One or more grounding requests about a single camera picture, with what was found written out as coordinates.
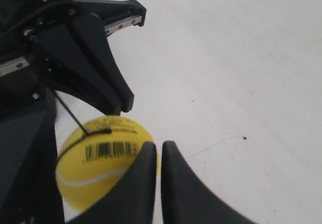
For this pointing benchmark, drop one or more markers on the yellow tennis ball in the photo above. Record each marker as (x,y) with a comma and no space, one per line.
(95,157)

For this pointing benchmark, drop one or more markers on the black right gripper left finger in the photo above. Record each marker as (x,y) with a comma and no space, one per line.
(132,199)

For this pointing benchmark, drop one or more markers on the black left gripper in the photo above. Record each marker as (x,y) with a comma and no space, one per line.
(65,42)

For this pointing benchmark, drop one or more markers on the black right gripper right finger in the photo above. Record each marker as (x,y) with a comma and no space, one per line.
(185,198)

